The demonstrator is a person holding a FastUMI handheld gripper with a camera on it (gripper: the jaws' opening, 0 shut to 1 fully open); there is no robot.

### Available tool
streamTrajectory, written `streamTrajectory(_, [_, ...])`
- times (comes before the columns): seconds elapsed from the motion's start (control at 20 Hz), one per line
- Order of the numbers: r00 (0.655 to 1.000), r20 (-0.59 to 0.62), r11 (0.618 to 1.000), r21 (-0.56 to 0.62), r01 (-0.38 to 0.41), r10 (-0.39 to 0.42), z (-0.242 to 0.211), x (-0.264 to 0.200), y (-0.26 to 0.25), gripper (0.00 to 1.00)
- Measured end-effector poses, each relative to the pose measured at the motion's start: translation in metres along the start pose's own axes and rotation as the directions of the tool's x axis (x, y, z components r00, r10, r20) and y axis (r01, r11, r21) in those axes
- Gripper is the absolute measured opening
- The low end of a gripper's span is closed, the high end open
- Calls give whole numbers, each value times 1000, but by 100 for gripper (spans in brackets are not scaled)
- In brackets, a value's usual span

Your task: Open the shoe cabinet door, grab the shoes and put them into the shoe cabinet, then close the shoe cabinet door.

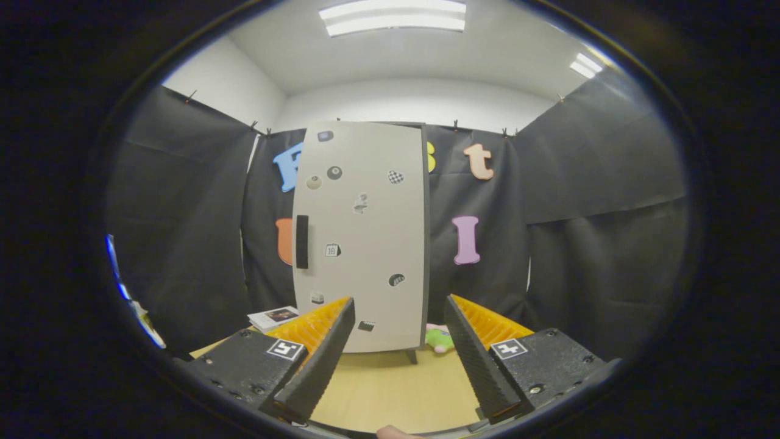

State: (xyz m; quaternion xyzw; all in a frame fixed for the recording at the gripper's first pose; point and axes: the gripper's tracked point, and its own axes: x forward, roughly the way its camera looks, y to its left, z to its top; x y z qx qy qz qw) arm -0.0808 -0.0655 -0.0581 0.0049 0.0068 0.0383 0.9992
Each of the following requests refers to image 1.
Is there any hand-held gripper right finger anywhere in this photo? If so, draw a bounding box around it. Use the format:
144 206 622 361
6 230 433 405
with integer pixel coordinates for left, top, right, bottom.
444 294 622 424

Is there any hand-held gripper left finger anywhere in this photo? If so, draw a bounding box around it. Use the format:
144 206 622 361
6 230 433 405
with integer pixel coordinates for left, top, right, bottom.
177 296 356 423

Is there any beige shoe cabinet door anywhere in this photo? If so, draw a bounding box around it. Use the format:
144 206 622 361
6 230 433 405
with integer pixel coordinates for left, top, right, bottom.
291 121 426 353

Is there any black door handle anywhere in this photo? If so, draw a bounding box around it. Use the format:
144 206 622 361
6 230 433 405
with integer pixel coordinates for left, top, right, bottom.
296 215 310 269

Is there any dark grey shoe cabinet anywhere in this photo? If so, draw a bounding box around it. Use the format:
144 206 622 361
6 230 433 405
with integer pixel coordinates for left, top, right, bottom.
291 120 432 365

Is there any pink and green plush toy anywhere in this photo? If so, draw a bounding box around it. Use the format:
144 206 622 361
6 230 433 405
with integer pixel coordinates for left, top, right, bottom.
425 323 456 354

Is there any printed booklet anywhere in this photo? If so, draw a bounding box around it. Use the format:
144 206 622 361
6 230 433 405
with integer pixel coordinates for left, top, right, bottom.
247 306 300 334

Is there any black backdrop cloth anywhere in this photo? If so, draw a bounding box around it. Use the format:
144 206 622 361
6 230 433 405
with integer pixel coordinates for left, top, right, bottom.
107 67 689 360

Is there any small ceiling light panel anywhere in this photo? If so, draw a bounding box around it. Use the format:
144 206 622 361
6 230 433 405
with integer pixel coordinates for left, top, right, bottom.
570 52 604 79

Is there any large ceiling light panel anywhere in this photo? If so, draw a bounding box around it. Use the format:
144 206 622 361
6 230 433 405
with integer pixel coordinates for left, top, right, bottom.
318 0 467 37

